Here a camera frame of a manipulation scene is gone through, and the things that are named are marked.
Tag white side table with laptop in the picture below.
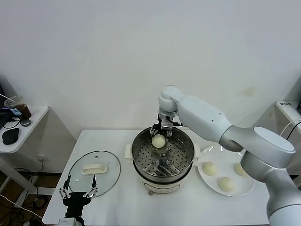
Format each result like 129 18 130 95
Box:
0 105 50 209

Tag white electric cooker base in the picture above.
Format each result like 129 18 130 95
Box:
133 162 194 196

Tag white round plate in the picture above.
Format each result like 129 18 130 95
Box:
197 145 256 197

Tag white drinking straw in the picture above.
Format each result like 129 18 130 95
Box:
0 93 18 105

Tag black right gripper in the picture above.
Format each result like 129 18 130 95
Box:
150 113 176 140

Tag white side table with label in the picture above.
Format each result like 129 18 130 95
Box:
275 100 301 125

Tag white hanging cable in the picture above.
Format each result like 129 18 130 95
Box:
279 119 301 137

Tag plastic cup iced coffee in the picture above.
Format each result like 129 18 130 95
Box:
3 95 32 120

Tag thin black desk cable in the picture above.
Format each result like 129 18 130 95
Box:
2 117 22 129

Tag white floor cable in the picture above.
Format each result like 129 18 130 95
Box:
0 194 45 219

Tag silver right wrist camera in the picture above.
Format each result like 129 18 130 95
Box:
161 118 174 130

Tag black hanging cable with adapter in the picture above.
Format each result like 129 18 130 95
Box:
285 121 301 141

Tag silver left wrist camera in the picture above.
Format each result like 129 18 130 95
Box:
58 218 79 226

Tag steel steamer pot cream handles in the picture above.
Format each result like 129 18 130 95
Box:
124 126 202 180

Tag glass lid cream handle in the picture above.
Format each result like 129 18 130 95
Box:
67 150 121 197

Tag white steamed baozi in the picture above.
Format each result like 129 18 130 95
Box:
216 177 236 194
202 161 218 177
151 135 166 149
233 162 247 177

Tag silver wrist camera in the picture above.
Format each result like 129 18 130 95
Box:
161 118 174 130
58 218 79 226

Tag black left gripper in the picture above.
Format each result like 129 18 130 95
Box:
59 174 99 219

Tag black computer mouse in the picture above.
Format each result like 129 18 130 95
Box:
1 128 20 145

